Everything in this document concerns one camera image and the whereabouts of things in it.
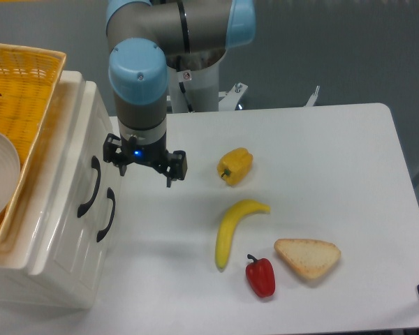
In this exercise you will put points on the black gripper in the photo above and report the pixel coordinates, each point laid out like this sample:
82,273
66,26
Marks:
121,153

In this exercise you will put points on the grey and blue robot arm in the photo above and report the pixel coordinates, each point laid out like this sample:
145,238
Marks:
141,37

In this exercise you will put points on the white drawer cabinet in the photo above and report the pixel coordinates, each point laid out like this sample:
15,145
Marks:
19,249

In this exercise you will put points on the yellow bell pepper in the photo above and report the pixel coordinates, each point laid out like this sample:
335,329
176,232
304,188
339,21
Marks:
235,165

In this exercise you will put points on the yellow banana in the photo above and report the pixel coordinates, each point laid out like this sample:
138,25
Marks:
228,226

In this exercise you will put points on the yellow woven basket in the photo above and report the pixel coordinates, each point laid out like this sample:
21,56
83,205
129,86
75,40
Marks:
28,79

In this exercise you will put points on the red bell pepper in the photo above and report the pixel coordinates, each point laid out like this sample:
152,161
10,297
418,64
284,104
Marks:
260,276

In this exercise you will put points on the slice of bread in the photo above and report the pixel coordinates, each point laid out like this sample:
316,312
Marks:
308,258

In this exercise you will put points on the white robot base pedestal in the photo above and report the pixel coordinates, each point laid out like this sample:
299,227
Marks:
194,84

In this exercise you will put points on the white metal table bracket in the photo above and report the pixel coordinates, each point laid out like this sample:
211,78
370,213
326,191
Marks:
311,102

